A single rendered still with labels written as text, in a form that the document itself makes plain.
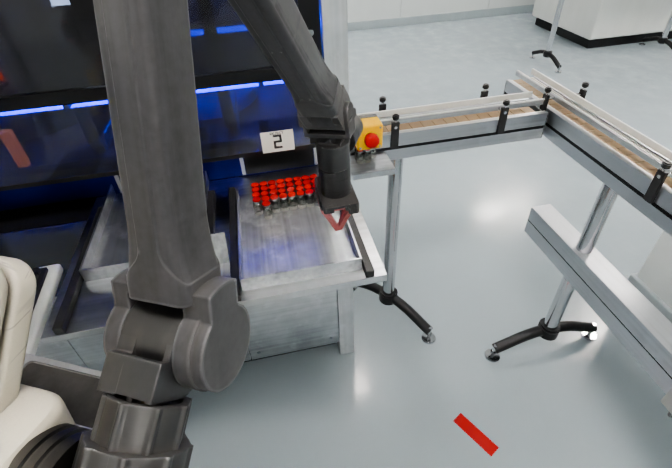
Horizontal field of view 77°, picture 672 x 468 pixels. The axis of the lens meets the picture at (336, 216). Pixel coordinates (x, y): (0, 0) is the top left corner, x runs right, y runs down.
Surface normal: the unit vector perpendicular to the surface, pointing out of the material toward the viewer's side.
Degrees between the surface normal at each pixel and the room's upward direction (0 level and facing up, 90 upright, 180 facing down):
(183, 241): 79
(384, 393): 0
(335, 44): 90
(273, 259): 0
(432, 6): 90
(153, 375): 37
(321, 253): 0
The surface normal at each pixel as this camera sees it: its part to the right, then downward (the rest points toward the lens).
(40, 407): 0.28, -0.88
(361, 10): 0.21, 0.60
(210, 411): -0.04, -0.78
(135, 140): -0.32, 0.28
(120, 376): -0.27, -0.26
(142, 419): 0.35, -0.15
